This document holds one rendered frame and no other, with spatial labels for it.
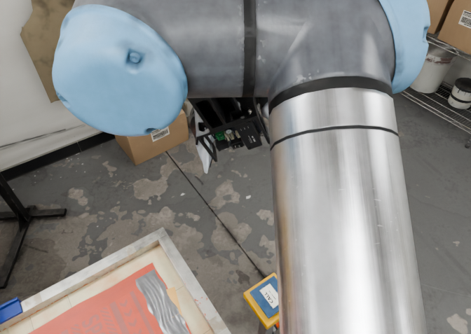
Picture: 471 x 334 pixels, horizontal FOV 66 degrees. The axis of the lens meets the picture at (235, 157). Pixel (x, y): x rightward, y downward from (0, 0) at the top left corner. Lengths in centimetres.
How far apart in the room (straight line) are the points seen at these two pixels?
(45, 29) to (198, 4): 243
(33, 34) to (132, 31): 243
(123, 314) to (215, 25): 113
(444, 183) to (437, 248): 61
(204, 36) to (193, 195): 250
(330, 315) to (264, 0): 17
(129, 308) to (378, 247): 113
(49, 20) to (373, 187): 251
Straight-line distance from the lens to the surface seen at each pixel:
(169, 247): 131
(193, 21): 22
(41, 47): 266
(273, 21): 22
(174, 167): 290
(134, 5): 22
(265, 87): 23
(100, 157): 312
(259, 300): 123
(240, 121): 39
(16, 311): 135
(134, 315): 126
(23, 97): 287
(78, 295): 134
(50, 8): 261
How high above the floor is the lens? 210
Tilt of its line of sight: 46 degrees down
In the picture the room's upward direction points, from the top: straight up
